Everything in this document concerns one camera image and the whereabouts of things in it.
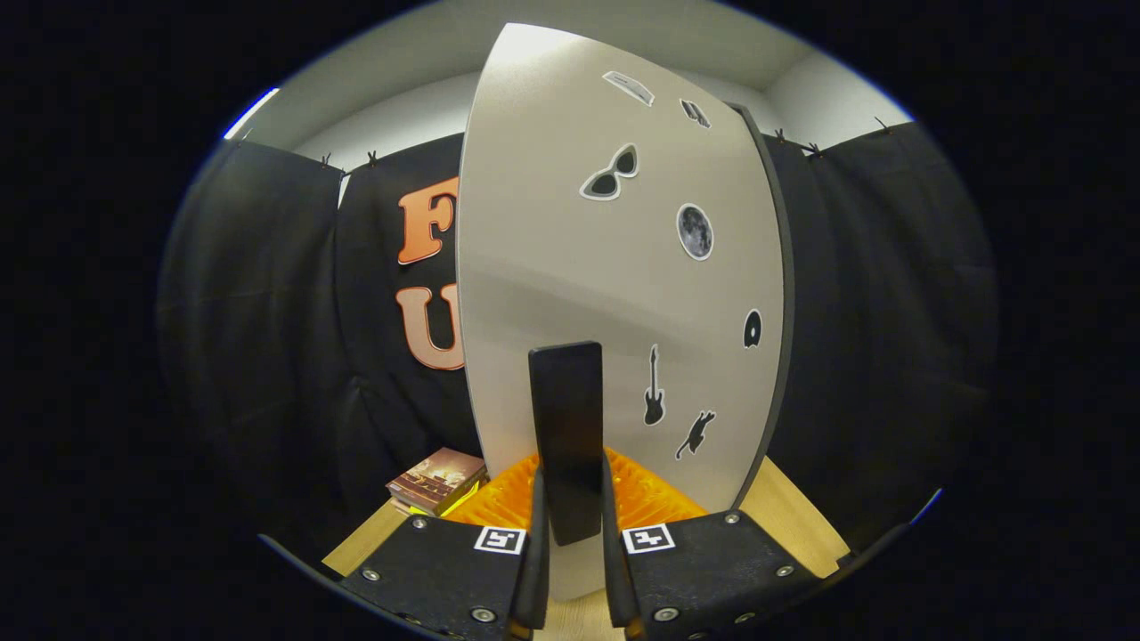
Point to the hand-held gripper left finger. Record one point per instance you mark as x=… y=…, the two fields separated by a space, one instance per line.
x=537 y=579

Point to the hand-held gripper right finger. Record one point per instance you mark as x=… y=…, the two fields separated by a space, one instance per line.
x=614 y=579

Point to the beige shoe cabinet door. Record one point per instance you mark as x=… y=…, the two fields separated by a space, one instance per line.
x=552 y=223

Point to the brown book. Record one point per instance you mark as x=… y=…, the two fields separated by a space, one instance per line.
x=436 y=476

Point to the ceiling light panel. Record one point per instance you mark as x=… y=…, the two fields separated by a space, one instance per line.
x=252 y=111

